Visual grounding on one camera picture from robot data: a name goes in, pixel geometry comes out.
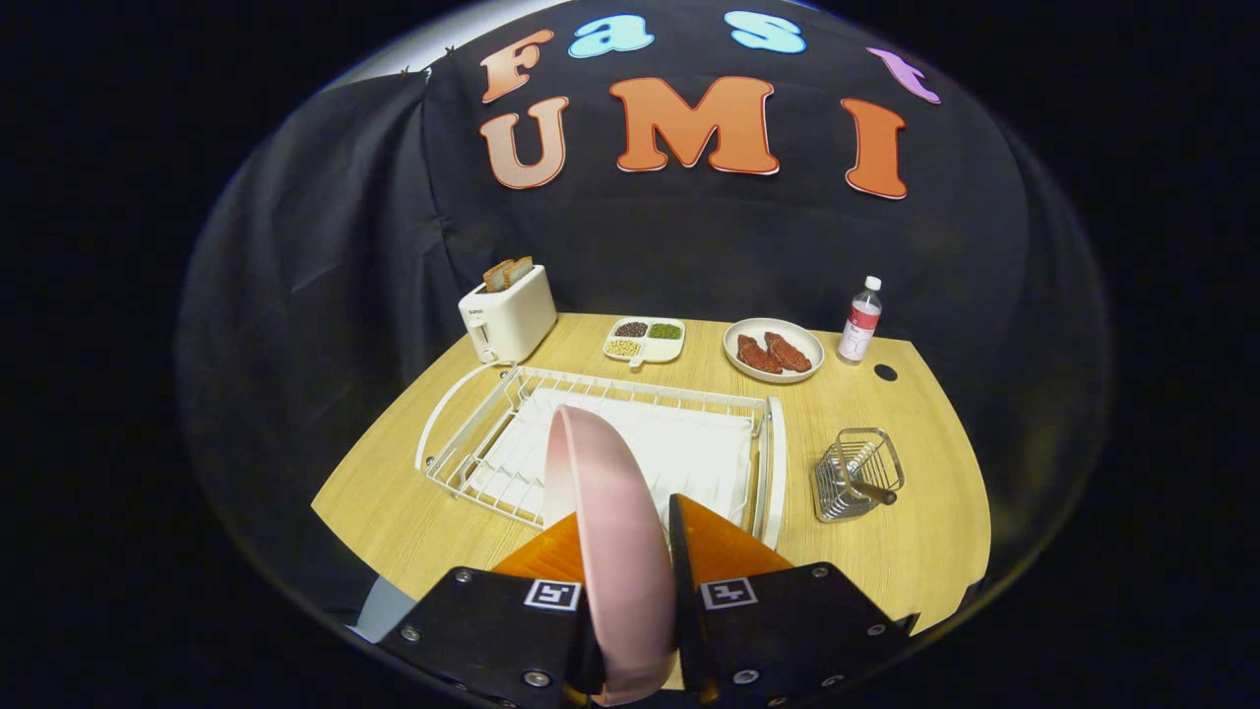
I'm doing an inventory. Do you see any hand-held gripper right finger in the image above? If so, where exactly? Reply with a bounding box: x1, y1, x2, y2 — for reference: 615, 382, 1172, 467
667, 492, 921, 709

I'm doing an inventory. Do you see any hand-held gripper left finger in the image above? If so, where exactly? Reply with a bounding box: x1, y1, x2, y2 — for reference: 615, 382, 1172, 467
377, 510, 606, 709

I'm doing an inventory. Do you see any pink plate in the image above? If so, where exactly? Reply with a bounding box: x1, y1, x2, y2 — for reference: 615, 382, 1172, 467
542, 405, 680, 706

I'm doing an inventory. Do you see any white wire dish rack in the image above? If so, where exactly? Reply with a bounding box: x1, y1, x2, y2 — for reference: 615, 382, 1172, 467
414, 362, 787, 550

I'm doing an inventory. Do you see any metal wire basket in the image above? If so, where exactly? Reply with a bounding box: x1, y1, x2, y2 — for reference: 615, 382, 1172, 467
812, 427, 905, 523

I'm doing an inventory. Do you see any metal spoon with dark handle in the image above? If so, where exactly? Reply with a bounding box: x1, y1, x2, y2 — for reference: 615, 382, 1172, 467
839, 475, 899, 507

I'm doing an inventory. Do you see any white divided dish with beans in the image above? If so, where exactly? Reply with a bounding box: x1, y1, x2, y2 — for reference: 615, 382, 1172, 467
602, 316, 686, 369

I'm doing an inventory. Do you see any white plate with meat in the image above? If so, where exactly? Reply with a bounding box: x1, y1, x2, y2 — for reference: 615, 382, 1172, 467
723, 317, 826, 384

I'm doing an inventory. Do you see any red meat piece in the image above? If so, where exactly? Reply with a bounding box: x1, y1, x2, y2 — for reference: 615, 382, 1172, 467
736, 334, 785, 375
765, 332, 814, 373

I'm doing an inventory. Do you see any clear plastic bottle red label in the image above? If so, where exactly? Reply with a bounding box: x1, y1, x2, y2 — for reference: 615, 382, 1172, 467
837, 276, 884, 365

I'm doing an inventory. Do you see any white toaster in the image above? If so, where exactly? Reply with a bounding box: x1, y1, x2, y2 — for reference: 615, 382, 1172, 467
458, 264, 558, 366

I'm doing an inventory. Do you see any black backdrop cloth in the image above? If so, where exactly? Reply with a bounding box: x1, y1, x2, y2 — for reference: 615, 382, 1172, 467
175, 0, 1113, 631

